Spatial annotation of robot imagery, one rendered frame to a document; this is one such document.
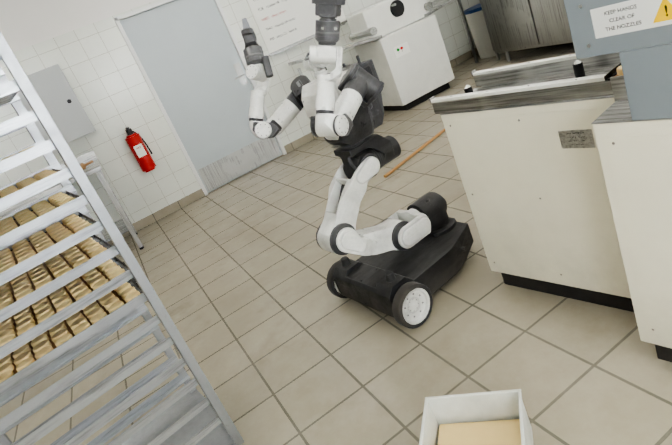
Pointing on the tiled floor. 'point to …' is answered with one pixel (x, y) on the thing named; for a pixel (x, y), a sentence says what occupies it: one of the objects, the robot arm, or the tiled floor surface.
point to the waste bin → (479, 31)
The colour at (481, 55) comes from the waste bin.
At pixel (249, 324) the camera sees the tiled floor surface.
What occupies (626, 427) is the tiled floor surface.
